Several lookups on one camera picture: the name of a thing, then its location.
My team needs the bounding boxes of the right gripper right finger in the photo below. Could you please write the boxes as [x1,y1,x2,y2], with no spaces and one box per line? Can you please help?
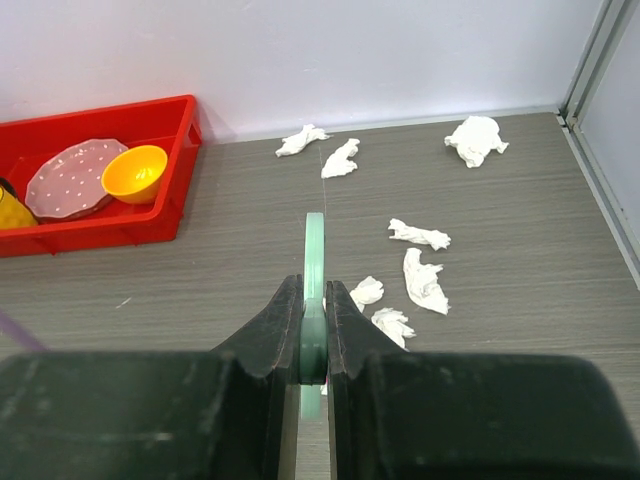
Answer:
[326,281,639,479]

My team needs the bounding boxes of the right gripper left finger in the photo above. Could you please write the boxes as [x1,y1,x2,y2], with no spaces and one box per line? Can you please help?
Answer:
[1,275,303,479]

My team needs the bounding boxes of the paper scrap cluster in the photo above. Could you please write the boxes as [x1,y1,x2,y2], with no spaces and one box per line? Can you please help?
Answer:
[371,308,416,350]
[350,276,384,313]

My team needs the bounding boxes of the green hand brush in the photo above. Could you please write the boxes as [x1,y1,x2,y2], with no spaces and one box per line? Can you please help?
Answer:
[299,212,328,419]

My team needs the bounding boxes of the orange bowl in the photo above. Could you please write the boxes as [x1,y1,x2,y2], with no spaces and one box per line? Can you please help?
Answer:
[101,145,168,205]

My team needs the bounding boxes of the red plastic tray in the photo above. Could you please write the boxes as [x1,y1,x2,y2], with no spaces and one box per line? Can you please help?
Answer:
[1,95,202,257]

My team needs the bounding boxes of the pink dotted plate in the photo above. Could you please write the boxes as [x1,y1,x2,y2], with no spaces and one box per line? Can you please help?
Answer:
[25,139,128,221]

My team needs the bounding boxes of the large paper scrap top right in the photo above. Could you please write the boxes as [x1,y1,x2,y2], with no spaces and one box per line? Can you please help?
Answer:
[444,116,509,169]

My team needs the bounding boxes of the yellow cup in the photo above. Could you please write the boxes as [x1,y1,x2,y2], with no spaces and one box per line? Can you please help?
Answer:
[0,177,38,230]

